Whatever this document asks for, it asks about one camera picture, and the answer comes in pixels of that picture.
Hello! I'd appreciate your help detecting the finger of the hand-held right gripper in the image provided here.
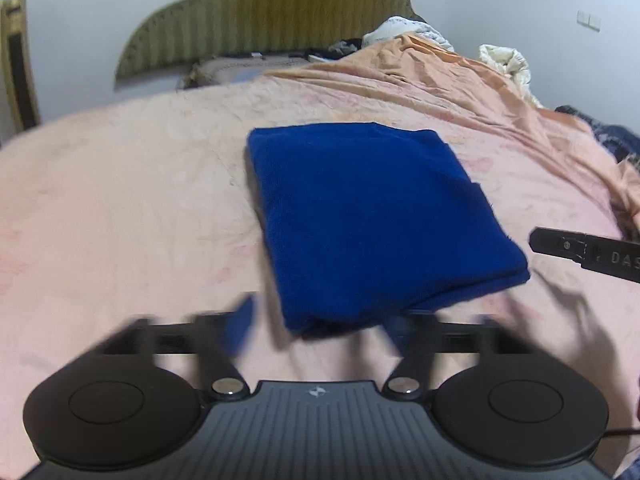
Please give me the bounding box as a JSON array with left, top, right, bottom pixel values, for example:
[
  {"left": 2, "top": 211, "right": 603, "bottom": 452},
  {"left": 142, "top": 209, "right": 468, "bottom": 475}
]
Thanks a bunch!
[{"left": 529, "top": 227, "right": 590, "bottom": 268}]

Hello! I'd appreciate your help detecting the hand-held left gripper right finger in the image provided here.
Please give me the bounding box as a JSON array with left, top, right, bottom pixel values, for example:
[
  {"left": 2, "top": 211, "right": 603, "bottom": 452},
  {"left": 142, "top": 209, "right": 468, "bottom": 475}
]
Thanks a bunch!
[{"left": 381, "top": 310, "right": 543, "bottom": 402}]

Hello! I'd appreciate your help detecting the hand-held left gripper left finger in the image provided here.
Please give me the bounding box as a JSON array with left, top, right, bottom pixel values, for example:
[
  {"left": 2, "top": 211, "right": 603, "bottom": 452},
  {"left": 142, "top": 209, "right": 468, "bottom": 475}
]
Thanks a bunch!
[{"left": 92, "top": 292, "right": 259, "bottom": 402}]

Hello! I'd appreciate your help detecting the blue knit sweater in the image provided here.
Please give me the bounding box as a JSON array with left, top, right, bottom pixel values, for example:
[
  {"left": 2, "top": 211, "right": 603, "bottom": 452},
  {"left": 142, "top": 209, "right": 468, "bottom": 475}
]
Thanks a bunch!
[{"left": 246, "top": 122, "right": 531, "bottom": 339}]

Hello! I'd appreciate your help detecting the dark patterned cloth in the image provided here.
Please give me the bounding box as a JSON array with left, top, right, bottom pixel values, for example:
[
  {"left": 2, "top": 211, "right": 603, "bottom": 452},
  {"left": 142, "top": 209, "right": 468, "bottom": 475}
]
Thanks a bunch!
[{"left": 554, "top": 104, "right": 640, "bottom": 163}]

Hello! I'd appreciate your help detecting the orange quilt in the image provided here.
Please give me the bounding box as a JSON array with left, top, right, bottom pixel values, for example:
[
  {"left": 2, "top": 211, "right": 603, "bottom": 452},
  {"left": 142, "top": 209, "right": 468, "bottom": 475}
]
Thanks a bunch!
[{"left": 264, "top": 31, "right": 640, "bottom": 243}]

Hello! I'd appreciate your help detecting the pink bed blanket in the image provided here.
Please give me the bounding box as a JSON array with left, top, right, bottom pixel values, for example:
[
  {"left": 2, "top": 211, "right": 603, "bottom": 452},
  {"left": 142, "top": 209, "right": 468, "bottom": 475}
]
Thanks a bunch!
[{"left": 0, "top": 80, "right": 640, "bottom": 480}]

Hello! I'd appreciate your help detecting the cream crumpled cloth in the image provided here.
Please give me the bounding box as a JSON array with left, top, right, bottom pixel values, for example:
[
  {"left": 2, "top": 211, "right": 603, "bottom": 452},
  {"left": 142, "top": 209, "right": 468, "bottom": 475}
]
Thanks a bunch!
[{"left": 478, "top": 43, "right": 544, "bottom": 109}]

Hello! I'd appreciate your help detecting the beige patterned pillow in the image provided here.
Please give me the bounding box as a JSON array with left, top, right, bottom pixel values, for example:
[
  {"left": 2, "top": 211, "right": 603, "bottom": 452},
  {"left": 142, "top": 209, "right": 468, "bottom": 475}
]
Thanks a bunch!
[{"left": 177, "top": 54, "right": 312, "bottom": 92}]

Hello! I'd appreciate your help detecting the green striped headboard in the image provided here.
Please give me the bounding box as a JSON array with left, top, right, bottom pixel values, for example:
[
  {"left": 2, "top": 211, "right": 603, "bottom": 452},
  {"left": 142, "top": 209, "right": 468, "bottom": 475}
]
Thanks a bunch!
[{"left": 115, "top": 0, "right": 417, "bottom": 92}]

